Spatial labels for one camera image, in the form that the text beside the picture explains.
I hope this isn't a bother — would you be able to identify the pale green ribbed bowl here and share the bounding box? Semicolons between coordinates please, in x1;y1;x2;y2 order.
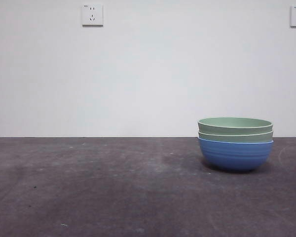
197;117;274;135
198;130;274;143

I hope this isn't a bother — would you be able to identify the blue ribbed bowl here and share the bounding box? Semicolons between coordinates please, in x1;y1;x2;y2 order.
197;137;274;173

